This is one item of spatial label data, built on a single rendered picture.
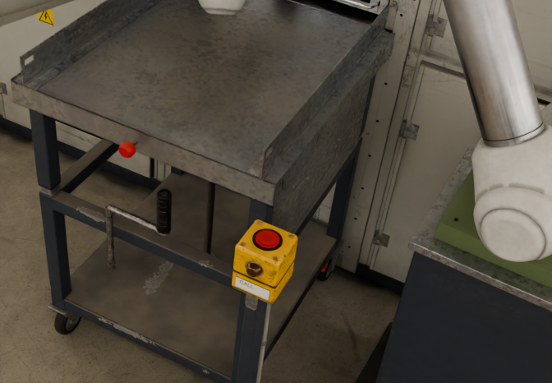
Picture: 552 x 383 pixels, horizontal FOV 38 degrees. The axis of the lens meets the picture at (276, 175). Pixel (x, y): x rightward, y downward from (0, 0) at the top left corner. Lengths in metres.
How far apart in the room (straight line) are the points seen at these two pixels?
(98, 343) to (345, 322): 0.71
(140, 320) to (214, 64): 0.72
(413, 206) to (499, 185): 0.94
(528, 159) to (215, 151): 0.59
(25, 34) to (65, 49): 0.89
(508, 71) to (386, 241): 1.16
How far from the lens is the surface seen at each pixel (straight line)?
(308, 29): 1.99
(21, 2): 2.02
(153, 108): 1.67
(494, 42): 1.30
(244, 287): 1.35
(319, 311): 2.42
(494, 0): 1.29
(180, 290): 2.20
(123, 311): 2.15
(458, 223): 1.59
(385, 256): 2.42
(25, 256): 2.56
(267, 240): 1.30
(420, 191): 2.23
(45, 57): 1.78
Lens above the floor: 1.81
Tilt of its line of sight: 40 degrees down
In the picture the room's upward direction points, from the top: 7 degrees clockwise
